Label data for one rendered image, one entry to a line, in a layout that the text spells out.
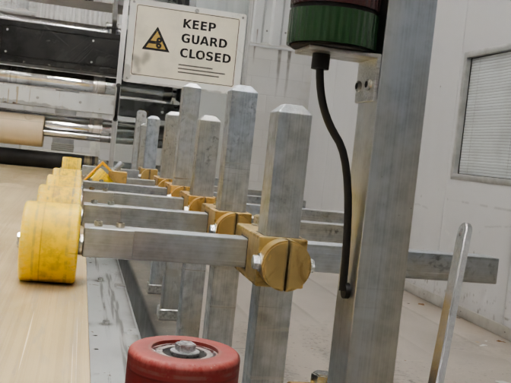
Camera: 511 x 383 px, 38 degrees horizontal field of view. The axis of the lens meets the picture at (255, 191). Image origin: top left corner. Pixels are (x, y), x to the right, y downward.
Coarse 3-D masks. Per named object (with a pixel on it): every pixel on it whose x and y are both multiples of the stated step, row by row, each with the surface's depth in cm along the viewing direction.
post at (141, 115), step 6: (138, 114) 267; (144, 114) 268; (138, 120) 267; (144, 120) 268; (138, 126) 267; (138, 132) 268; (138, 138) 268; (132, 150) 271; (132, 156) 268; (132, 162) 268; (132, 168) 268
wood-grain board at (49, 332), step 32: (0, 192) 168; (32, 192) 177; (0, 224) 114; (0, 256) 86; (0, 288) 69; (32, 288) 71; (64, 288) 72; (0, 320) 58; (32, 320) 59; (64, 320) 60; (0, 352) 50; (32, 352) 50; (64, 352) 51
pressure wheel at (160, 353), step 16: (160, 336) 56; (176, 336) 56; (128, 352) 52; (144, 352) 51; (160, 352) 52; (176, 352) 52; (192, 352) 53; (208, 352) 54; (224, 352) 53; (128, 368) 51; (144, 368) 50; (160, 368) 49; (176, 368) 49; (192, 368) 49; (208, 368) 50; (224, 368) 50
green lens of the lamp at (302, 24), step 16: (304, 16) 47; (320, 16) 47; (336, 16) 46; (352, 16) 47; (368, 16) 47; (288, 32) 49; (304, 32) 47; (320, 32) 47; (336, 32) 46; (352, 32) 47; (368, 32) 47; (368, 48) 48
